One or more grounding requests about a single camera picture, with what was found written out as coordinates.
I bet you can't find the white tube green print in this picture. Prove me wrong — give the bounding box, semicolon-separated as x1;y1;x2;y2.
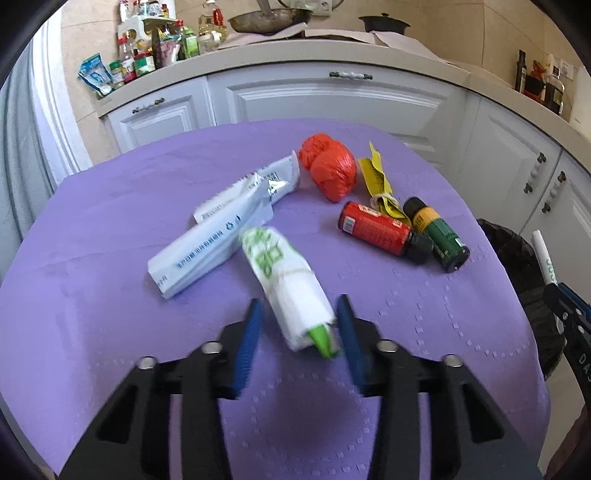
531;230;559;287

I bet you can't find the metal wok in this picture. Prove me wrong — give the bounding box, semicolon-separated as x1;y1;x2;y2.
228;0;315;34

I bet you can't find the black lined waste bin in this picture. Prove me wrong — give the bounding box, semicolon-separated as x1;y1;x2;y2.
475;218;566;381

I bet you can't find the pale grey curtain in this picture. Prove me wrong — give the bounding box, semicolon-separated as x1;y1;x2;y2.
0;46;51;259

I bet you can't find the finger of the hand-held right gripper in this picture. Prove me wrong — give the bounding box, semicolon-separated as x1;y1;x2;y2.
542;285;591;337
556;282;591;321

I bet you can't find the pale cover sheet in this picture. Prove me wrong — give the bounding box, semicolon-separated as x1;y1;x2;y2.
217;23;324;49
369;31;444;58

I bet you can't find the white drawer front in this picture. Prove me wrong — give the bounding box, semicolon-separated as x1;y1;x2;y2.
411;144;457;171
205;62;467;126
392;126;459;149

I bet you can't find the white squeezed tube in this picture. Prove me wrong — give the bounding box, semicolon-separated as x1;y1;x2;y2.
193;152;302;225

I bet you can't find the green labelled dark bottle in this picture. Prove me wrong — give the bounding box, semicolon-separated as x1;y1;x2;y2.
403;196;471;273

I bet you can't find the group of condiment bottles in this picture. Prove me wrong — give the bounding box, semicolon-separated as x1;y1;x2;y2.
108;0;229;90

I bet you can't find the blue white packet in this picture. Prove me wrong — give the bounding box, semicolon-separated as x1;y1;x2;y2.
78;53;114;97

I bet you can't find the black pot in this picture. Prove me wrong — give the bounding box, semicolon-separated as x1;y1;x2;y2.
359;12;411;34

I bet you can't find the white door frame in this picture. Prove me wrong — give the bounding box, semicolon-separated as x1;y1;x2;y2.
30;14;93;174

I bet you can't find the purple tablecloth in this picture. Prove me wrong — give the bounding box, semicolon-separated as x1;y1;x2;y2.
0;119;550;480

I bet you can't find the dark jar with red top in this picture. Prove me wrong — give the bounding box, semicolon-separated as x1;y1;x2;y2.
526;60;548;100

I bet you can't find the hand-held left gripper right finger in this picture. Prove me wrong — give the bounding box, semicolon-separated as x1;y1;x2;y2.
335;294;543;480

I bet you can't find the knotted orange plastic bag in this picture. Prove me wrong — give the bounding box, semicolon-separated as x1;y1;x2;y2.
298;133;358;204

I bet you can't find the yellow wrapper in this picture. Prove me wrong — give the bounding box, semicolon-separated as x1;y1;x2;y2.
358;141;407;220

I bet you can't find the white cabinet door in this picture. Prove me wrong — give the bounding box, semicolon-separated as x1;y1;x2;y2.
455;99;561;232
105;76;218;153
531;150;591;287

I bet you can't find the brown sauce bottle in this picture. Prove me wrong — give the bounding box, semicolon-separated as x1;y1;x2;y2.
542;69;566;116

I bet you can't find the dark olive oil bottle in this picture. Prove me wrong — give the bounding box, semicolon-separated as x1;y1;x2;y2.
514;49;528;93

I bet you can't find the red labelled dark bottle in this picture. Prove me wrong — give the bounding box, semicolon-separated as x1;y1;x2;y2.
337;200;433;265

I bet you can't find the pale blue white tube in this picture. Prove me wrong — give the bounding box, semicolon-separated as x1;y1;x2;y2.
148;203;278;300

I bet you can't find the white spice rack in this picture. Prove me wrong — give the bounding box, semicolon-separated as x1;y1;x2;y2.
116;17;185;51

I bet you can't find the white green packet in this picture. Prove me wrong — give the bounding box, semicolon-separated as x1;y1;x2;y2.
240;225;343;360

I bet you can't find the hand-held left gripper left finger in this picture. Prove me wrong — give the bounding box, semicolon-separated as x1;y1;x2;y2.
60;298;266;480

